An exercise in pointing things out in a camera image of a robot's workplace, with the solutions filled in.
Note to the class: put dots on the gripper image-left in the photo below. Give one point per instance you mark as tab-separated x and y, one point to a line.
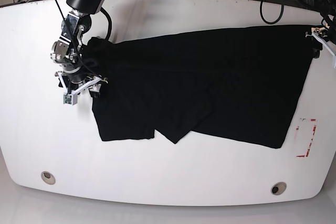
72	78

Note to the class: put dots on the black t-shirt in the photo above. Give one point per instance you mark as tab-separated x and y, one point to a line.
243	84

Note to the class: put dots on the red tape rectangle marking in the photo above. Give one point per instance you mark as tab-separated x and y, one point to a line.
305	132

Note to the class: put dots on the left table cable grommet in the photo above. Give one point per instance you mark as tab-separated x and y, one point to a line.
48	178

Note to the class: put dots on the table cable grommet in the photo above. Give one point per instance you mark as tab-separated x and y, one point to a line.
278	188
48	178

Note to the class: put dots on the right table cable grommet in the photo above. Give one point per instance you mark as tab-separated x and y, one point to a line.
278	188

